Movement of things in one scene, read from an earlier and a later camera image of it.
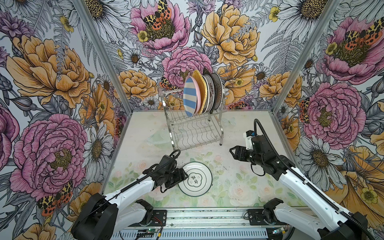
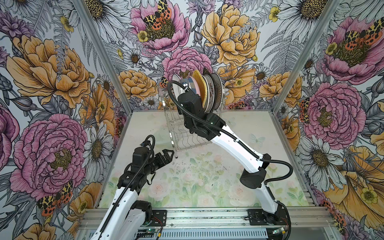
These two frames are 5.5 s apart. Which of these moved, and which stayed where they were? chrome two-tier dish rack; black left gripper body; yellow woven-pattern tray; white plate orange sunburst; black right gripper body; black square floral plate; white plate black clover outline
Moved: black right gripper body; black left gripper body; white plate black clover outline; black square floral plate
Stayed: chrome two-tier dish rack; white plate orange sunburst; yellow woven-pattern tray
